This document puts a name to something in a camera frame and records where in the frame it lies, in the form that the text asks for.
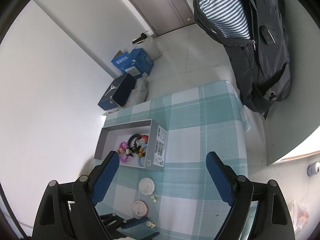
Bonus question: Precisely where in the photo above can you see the white tape roll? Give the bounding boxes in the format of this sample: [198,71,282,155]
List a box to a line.
[307,162,320,177]

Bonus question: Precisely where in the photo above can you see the grey cardboard box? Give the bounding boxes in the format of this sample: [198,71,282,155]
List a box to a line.
[94,119,167,172]

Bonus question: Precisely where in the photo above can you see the red-rimmed white round disc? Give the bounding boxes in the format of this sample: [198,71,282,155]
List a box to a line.
[132,200,150,217]

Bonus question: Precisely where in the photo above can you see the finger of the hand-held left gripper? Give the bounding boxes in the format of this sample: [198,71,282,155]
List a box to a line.
[119,232,160,240]
[100,213,148,229]

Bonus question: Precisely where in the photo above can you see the black backpack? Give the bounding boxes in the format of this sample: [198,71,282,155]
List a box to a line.
[193,0,292,120]

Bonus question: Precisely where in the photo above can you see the crumpled clear plastic bag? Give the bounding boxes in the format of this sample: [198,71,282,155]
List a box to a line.
[289,199,314,233]

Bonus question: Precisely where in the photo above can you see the grey door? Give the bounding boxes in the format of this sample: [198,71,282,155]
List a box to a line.
[156,0,197,37]

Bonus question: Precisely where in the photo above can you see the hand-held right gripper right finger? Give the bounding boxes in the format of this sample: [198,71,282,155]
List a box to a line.
[205,151,294,240]

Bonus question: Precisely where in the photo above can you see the blue cardboard box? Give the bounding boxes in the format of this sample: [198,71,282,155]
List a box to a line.
[111,48,154,77]

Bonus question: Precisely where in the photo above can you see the black slipper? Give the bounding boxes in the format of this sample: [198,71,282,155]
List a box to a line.
[132,31,149,44]

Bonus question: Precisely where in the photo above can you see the black shoe box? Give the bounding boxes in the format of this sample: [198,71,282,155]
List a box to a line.
[98,74,137,111]

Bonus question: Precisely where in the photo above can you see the white plastic bag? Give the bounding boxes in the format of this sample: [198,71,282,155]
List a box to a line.
[132,35,163,61]

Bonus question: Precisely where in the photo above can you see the teal plaid tablecloth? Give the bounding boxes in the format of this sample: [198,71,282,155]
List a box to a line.
[92,80,251,240]

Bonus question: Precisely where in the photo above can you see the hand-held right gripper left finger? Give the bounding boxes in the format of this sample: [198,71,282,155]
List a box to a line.
[32,151,120,240]

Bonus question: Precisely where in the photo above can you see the pink bracelet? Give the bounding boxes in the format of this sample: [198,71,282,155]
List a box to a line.
[118,141,133,164]

